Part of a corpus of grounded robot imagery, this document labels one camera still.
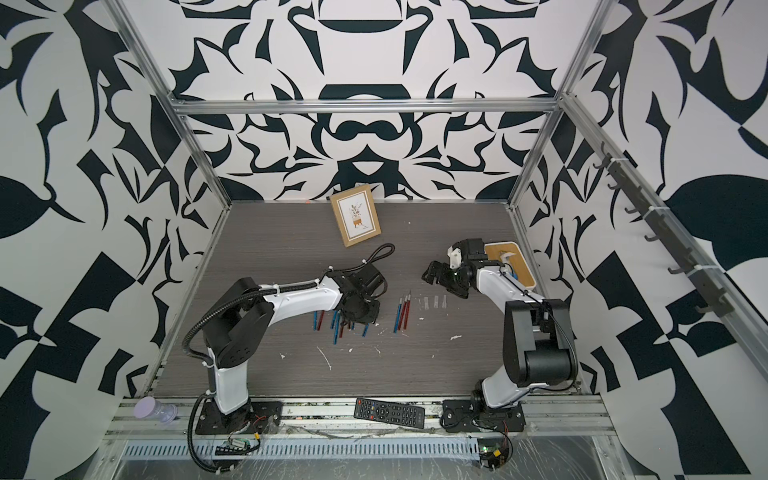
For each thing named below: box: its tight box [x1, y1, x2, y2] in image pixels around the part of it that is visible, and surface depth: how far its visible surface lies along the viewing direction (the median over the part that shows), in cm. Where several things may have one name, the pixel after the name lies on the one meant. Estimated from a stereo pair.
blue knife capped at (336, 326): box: [333, 310, 341, 345], surface depth 91 cm
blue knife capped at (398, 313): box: [393, 297, 403, 334], surface depth 94 cm
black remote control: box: [353, 397, 426, 429], surface depth 76 cm
